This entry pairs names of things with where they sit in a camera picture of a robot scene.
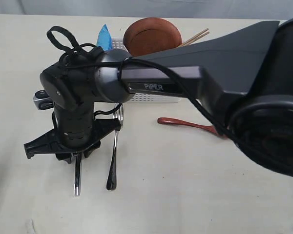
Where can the brown wooden bowl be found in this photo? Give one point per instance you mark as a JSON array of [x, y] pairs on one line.
[[151, 35]]

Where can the white perforated plastic basket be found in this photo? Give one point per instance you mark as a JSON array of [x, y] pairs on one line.
[[117, 43]]

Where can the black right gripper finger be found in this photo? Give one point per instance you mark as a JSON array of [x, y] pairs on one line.
[[64, 157], [88, 152]]

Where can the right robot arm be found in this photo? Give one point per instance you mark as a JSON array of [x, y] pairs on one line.
[[242, 83]]

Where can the lower wooden chopstick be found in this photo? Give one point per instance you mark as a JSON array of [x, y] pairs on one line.
[[196, 39]]

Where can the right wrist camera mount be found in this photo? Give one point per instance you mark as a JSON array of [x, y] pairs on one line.
[[42, 100]]

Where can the upper wooden chopstick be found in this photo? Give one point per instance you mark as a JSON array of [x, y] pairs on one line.
[[200, 33]]

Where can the wooden chopstick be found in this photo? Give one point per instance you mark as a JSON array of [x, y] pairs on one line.
[[196, 39], [200, 33]]

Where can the brown wooden spoon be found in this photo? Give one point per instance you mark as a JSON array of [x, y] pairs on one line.
[[173, 121]]

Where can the silver table knife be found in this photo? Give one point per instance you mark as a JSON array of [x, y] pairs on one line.
[[77, 177]]

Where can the silver metal fork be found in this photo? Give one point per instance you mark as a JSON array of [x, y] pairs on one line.
[[111, 183]]

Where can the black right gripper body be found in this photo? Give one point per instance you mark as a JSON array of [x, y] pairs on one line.
[[51, 143]]

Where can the blue snack bag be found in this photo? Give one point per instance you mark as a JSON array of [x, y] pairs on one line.
[[104, 39]]

